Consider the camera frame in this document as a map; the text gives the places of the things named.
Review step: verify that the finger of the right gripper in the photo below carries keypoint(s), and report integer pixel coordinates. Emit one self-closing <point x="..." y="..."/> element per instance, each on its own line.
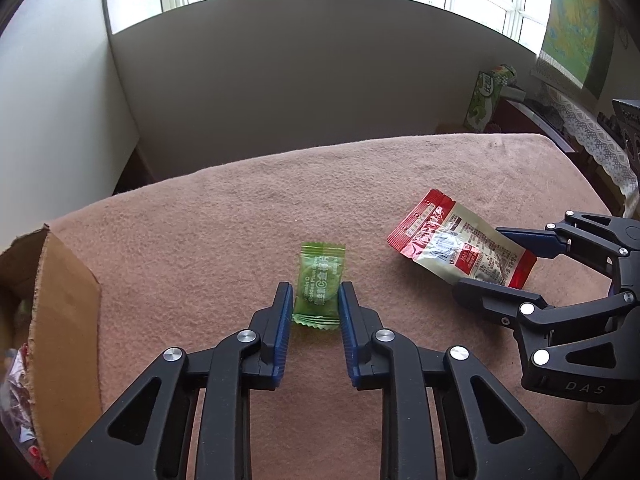
<point x="546" y="244"/>
<point x="498" y="304"/>

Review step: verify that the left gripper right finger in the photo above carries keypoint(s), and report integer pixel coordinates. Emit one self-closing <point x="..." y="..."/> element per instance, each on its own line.
<point x="444" y="414"/>

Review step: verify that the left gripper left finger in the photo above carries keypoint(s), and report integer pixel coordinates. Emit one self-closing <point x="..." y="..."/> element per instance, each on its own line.
<point x="189" y="401"/>

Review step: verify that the red white snack pouch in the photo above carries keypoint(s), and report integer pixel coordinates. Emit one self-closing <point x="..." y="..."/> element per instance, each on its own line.
<point x="453" y="243"/>

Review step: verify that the small green candy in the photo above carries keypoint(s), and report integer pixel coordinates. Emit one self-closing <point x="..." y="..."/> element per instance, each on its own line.
<point x="321" y="267"/>

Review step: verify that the white lace cloth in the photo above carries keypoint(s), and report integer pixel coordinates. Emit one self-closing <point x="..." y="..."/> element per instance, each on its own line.
<point x="598" y="144"/>

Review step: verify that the green printed carton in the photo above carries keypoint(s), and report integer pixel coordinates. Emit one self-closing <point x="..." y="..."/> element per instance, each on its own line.
<point x="486" y="94"/>

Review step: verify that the brown cardboard box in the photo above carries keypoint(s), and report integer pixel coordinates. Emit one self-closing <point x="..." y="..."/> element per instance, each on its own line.
<point x="50" y="302"/>

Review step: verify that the white cabinet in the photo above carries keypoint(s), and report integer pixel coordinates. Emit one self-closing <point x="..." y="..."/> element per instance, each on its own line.
<point x="66" y="130"/>

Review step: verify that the wall picture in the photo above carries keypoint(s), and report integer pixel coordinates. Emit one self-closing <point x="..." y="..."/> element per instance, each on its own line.
<point x="577" y="49"/>

